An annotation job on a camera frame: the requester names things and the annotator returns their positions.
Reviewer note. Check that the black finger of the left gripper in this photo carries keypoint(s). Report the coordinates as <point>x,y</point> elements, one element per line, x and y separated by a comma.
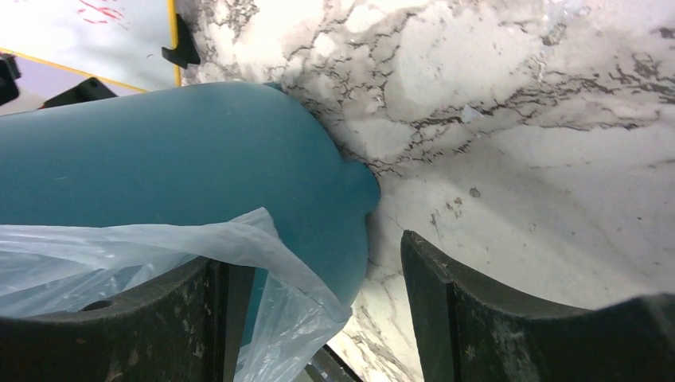
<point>91,89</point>

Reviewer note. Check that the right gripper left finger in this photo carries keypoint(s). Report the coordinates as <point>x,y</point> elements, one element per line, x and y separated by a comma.
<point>185,325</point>

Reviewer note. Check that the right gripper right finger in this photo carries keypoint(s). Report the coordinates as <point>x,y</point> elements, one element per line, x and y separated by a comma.
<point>470,327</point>

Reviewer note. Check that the teal plastic trash bin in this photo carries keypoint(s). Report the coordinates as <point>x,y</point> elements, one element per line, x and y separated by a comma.
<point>191,156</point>

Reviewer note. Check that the blue plastic trash bag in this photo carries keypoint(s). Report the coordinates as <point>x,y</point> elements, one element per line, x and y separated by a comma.
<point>291,312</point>

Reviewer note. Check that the yellow framed whiteboard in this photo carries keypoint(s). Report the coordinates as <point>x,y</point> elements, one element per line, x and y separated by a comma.
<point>120,42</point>

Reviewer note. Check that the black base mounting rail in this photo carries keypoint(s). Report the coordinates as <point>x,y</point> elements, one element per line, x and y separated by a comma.
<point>327,366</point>

